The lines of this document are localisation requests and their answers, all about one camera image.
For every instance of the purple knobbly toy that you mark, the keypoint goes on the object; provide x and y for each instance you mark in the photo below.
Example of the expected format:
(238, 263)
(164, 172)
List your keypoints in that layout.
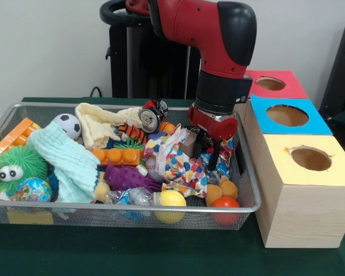
(126, 178)

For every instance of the orange studded building brick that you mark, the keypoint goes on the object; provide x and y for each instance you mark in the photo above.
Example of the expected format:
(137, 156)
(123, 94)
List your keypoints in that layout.
(118, 156)

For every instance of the crushed clear plastic bottle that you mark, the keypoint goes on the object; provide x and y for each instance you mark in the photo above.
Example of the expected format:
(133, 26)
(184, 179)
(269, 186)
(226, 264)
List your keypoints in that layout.
(132, 197)
(222, 169)

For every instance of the cream waffle cloth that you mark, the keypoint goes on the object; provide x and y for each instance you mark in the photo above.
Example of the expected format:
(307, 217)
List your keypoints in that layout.
(95, 123)

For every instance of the globe print ball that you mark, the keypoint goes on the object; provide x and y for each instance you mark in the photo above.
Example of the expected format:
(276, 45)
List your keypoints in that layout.
(33, 189)

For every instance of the black panel stand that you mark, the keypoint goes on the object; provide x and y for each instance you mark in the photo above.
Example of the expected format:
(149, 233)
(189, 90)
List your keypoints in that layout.
(339, 72)

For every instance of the polka dot cloth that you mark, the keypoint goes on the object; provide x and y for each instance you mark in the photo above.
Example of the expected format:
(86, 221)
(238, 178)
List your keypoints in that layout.
(178, 166)

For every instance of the mint green cloth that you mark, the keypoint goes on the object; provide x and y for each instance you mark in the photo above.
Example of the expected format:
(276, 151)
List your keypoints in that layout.
(69, 164)

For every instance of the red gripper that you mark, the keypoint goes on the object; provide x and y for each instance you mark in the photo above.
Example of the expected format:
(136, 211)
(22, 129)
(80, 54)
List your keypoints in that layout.
(218, 126)

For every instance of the dark green tablecloth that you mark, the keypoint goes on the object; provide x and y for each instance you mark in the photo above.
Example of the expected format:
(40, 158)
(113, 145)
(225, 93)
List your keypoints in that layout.
(132, 253)

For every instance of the yellow ball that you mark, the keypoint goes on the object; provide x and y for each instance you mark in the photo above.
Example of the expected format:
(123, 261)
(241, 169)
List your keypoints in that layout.
(171, 201)

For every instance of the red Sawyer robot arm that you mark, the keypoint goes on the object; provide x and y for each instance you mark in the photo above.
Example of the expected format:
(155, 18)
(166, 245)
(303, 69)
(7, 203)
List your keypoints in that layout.
(207, 34)

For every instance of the red orange ball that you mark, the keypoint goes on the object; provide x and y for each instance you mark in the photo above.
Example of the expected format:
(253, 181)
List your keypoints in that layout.
(225, 205)

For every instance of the wooden three-hole box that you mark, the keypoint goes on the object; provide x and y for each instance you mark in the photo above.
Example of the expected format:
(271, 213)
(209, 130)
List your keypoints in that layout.
(302, 215)

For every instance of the crushed soda can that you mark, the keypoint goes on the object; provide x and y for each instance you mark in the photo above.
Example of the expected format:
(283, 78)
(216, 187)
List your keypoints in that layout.
(149, 118)

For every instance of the green spiky ball with eyes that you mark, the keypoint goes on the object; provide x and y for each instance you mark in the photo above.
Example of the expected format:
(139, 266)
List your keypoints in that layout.
(17, 164)

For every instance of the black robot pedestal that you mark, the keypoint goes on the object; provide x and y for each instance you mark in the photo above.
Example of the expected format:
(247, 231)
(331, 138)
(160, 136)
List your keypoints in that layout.
(149, 72)

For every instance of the small soccer ball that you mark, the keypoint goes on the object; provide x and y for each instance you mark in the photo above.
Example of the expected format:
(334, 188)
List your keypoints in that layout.
(67, 125)

